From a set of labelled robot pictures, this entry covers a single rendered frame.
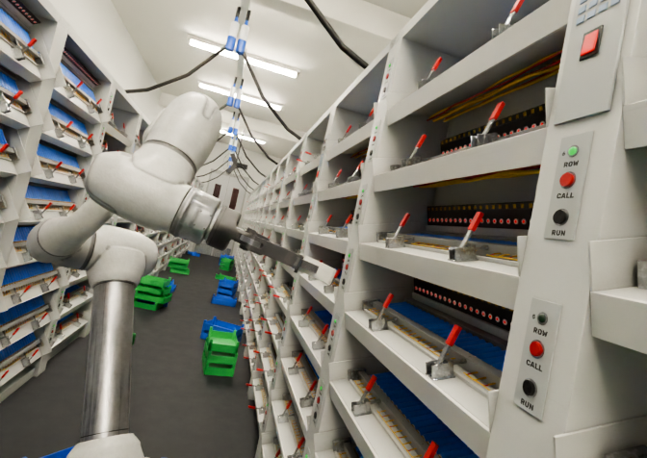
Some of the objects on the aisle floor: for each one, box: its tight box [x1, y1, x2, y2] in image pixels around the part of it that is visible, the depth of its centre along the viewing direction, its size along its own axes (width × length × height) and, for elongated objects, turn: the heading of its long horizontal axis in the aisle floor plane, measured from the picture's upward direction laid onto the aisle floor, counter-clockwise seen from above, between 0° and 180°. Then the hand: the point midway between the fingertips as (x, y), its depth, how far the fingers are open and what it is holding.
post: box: [302, 35, 461, 458], centre depth 112 cm, size 20×9×173 cm, turn 0°
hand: (315, 268), depth 72 cm, fingers open, 3 cm apart
